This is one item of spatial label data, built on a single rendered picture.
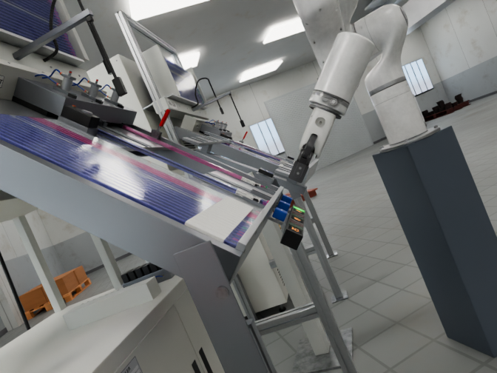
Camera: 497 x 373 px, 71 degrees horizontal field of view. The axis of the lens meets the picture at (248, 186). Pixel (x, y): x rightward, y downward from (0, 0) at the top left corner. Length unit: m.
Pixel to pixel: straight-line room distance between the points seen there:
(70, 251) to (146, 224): 10.35
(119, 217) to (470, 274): 1.05
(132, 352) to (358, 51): 0.74
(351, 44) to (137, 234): 0.56
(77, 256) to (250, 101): 6.81
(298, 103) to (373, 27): 10.67
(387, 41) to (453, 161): 0.42
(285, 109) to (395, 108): 10.48
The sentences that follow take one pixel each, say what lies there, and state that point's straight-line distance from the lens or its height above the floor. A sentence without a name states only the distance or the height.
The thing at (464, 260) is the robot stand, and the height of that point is 0.31.
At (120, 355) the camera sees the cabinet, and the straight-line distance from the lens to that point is 0.74.
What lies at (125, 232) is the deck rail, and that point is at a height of 0.81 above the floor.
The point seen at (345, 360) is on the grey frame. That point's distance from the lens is 1.34.
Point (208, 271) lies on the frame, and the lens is 0.42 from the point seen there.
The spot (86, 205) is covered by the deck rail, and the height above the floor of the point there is 0.86.
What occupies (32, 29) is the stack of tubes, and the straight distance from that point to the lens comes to 1.25.
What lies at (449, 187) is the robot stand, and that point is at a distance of 1.22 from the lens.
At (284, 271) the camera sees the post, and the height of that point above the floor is 0.39.
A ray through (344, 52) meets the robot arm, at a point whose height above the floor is 0.96.
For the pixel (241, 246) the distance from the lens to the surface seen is 0.47.
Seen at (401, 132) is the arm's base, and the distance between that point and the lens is 1.20.
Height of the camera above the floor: 0.81
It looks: 2 degrees down
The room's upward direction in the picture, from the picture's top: 23 degrees counter-clockwise
